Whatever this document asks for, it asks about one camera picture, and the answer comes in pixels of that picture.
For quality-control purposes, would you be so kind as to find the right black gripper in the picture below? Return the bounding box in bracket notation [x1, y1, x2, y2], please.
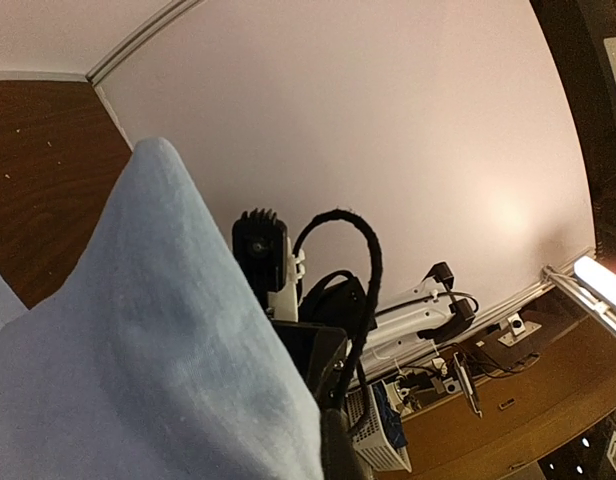
[272, 269, 377, 416]

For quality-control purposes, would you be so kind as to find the light blue shirt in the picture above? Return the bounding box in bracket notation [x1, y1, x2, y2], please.
[0, 138, 324, 479]

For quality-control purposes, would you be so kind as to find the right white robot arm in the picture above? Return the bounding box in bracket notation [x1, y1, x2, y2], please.
[272, 262, 478, 410]

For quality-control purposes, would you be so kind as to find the white ventilated electronics box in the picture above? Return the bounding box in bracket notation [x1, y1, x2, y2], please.
[346, 381, 412, 472]

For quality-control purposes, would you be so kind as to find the bright light bar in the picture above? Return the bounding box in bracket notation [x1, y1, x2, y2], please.
[574, 256, 616, 314]

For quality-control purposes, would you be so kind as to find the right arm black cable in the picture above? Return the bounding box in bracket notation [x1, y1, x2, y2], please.
[290, 205, 384, 436]

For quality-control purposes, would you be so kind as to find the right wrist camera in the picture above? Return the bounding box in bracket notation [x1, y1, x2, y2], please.
[232, 209, 305, 322]

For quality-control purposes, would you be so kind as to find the right aluminium corner post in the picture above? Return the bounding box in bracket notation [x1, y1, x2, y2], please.
[85, 0, 202, 86]

